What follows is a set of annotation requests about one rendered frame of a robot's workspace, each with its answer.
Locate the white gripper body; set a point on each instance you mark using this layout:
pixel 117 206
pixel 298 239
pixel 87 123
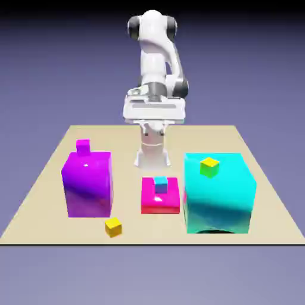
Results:
pixel 154 110

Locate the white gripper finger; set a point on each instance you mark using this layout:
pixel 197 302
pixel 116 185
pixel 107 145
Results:
pixel 162 128
pixel 145 128

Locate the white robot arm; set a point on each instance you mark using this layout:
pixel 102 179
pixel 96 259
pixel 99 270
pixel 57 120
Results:
pixel 152 59

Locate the small blue cube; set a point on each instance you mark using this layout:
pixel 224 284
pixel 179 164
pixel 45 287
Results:
pixel 160 185

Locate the small yellow-green cube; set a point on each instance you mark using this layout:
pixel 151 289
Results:
pixel 209 167

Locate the small magenta cube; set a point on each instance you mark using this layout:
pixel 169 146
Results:
pixel 83 146

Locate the small yellow cube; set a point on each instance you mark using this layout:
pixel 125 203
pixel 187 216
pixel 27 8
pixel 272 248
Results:
pixel 113 227

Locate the large pink box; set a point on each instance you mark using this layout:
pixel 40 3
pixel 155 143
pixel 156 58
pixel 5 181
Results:
pixel 160 201

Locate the large purple box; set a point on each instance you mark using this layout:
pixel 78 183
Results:
pixel 88 185

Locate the large cyan box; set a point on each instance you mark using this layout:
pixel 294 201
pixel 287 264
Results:
pixel 219 193

